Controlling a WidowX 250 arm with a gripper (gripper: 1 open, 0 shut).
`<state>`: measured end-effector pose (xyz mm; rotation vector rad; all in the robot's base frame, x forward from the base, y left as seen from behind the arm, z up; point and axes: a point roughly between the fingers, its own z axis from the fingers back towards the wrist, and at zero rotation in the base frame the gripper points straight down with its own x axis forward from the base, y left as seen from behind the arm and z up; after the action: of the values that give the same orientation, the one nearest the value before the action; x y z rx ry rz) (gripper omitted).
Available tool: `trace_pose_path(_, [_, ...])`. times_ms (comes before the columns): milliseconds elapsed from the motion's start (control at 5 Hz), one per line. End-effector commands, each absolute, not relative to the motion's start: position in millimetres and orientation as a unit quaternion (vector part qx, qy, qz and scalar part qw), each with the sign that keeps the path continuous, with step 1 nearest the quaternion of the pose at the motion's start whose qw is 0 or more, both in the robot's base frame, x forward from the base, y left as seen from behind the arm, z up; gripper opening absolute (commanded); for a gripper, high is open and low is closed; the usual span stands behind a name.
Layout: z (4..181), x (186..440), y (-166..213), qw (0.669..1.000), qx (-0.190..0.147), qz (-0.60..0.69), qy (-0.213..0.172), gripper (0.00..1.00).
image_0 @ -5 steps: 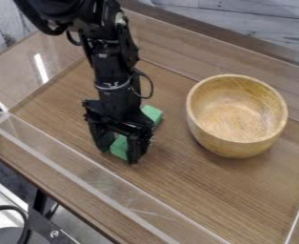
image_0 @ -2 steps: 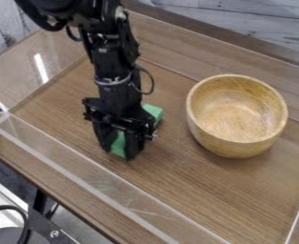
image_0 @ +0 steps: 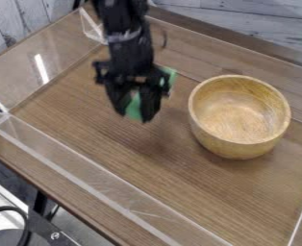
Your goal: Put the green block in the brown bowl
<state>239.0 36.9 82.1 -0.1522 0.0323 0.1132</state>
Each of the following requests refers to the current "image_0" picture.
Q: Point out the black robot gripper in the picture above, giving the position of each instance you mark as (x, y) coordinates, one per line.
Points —
(129, 69)

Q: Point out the green rectangular block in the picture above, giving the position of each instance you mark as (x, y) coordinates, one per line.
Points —
(133, 108)

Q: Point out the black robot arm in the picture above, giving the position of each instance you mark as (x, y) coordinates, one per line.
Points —
(123, 16)

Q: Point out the brown wooden bowl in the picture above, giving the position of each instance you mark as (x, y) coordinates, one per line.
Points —
(238, 116)

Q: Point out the clear acrylic tray walls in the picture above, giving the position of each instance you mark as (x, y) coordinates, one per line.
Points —
(140, 181)

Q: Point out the black table leg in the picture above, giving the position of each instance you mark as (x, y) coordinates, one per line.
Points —
(39, 203)

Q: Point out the black office chair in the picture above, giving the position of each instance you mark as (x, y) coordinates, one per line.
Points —
(34, 224)

